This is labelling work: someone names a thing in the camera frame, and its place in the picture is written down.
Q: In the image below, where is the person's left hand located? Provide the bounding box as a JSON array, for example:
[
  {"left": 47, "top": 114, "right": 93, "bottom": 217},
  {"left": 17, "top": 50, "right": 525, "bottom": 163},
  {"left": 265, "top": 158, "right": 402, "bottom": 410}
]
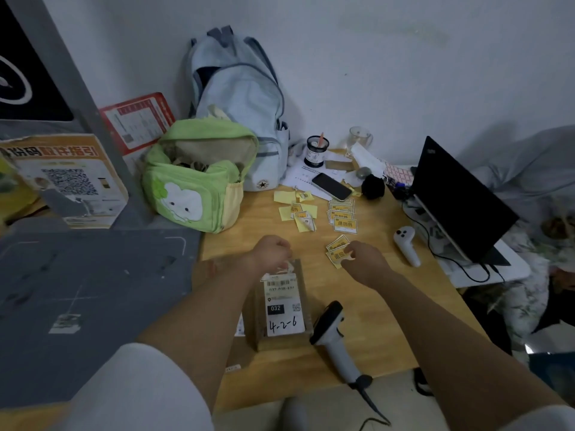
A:
[{"left": 248, "top": 234, "right": 293, "bottom": 277}]

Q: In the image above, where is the person's right hand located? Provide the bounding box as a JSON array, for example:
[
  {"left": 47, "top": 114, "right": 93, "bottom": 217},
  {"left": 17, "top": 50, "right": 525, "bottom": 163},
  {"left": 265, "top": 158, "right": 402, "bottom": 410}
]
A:
[{"left": 340, "top": 241, "right": 397, "bottom": 290}]

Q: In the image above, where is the stack of yellow stickers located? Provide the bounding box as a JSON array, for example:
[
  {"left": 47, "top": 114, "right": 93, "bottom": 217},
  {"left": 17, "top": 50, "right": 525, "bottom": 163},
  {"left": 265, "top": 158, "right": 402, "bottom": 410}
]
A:
[{"left": 328, "top": 199, "right": 360, "bottom": 236}]

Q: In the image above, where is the brown cardboard parcel with label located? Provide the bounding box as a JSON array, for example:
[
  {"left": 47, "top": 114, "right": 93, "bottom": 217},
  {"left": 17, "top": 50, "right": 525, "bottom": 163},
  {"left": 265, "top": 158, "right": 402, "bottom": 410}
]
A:
[{"left": 244, "top": 259, "right": 313, "bottom": 353}]

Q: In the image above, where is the white and black barcode scanner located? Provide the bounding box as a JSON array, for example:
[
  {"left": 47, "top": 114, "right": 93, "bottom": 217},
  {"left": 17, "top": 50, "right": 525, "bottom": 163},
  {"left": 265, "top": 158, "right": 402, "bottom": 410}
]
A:
[{"left": 308, "top": 300, "right": 374, "bottom": 387}]

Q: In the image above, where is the person's left forearm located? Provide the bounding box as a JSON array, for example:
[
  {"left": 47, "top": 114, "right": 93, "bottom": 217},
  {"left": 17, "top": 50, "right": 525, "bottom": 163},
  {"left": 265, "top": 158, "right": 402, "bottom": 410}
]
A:
[{"left": 137, "top": 259, "right": 270, "bottom": 420}]

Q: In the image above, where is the person's right forearm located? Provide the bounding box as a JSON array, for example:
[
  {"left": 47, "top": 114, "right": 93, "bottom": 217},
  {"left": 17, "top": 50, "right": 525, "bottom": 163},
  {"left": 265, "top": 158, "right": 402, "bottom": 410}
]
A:
[{"left": 371, "top": 269, "right": 568, "bottom": 411}]

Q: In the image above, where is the white handheld device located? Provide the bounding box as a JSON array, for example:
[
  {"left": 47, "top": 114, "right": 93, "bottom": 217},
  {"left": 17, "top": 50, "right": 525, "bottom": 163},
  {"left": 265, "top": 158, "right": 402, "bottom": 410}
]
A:
[{"left": 393, "top": 225, "right": 423, "bottom": 269}]

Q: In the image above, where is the black round pouch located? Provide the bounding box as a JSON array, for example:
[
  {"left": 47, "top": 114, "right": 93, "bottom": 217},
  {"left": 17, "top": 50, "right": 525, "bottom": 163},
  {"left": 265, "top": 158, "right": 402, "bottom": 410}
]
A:
[{"left": 361, "top": 174, "right": 387, "bottom": 201}]

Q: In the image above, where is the white paper sheet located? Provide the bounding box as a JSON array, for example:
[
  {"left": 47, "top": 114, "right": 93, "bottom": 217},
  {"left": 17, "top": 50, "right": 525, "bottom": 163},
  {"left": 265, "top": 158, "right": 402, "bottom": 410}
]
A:
[{"left": 283, "top": 150, "right": 360, "bottom": 194}]

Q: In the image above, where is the black smartphone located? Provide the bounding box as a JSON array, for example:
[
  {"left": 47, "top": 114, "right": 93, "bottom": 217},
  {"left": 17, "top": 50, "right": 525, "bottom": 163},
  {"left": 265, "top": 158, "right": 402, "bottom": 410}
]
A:
[{"left": 311, "top": 172, "right": 354, "bottom": 203}]

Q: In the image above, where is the red grid sticker sheet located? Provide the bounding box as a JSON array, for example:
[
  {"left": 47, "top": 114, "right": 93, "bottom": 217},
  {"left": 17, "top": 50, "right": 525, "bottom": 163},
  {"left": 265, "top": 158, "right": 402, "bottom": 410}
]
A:
[{"left": 384, "top": 163, "right": 417, "bottom": 187}]

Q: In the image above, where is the green plush backpack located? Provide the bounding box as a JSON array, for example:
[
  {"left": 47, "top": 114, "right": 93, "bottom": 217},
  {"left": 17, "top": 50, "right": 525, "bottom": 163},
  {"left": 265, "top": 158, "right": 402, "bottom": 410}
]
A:
[{"left": 141, "top": 107, "right": 261, "bottom": 235}]

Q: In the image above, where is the black and white pen cup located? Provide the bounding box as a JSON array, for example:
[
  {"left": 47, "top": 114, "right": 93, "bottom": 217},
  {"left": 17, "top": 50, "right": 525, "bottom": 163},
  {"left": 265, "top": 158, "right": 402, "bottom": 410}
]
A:
[{"left": 304, "top": 134, "right": 332, "bottom": 169}]

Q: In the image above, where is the black laptop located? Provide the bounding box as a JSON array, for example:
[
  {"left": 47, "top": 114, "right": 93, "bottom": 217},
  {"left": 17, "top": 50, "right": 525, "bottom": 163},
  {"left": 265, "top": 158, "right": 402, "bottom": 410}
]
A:
[{"left": 410, "top": 135, "right": 521, "bottom": 265}]

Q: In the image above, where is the clear glass cup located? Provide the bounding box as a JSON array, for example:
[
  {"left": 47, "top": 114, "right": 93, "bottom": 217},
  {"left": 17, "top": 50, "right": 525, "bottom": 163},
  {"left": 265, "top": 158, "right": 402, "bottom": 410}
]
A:
[{"left": 347, "top": 126, "right": 374, "bottom": 151}]

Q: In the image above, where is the grey parcel scanning kiosk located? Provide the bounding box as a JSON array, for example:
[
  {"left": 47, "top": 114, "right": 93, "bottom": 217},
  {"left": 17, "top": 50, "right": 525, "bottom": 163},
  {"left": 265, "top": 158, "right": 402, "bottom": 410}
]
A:
[{"left": 0, "top": 0, "right": 204, "bottom": 410}]

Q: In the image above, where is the light blue backpack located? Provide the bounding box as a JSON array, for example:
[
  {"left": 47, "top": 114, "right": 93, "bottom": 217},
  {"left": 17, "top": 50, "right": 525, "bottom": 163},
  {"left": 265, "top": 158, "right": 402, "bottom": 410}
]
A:
[{"left": 186, "top": 25, "right": 293, "bottom": 193}]

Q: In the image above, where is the grey floral bedding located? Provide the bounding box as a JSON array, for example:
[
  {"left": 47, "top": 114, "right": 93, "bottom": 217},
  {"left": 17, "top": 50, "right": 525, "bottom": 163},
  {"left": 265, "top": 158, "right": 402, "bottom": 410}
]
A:
[{"left": 458, "top": 125, "right": 575, "bottom": 351}]

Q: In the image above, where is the red and white sign board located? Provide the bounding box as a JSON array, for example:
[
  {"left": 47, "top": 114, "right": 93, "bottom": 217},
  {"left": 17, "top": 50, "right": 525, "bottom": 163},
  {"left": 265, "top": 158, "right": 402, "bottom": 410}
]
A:
[{"left": 98, "top": 92, "right": 177, "bottom": 157}]

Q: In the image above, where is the orange and white instruction sign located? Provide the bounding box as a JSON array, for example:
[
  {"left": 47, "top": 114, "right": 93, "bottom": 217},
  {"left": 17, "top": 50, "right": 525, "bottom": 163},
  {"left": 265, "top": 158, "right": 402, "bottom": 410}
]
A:
[{"left": 0, "top": 133, "right": 130, "bottom": 231}]

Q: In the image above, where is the black laptop cable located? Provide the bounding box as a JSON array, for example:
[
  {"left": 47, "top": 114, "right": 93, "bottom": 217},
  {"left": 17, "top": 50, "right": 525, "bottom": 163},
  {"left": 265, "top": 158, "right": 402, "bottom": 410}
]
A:
[{"left": 404, "top": 210, "right": 507, "bottom": 284}]

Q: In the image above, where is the black scanner cable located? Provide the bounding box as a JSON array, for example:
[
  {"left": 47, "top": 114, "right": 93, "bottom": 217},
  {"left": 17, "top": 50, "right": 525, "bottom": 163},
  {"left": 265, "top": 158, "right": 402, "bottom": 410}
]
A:
[{"left": 350, "top": 377, "right": 392, "bottom": 426}]

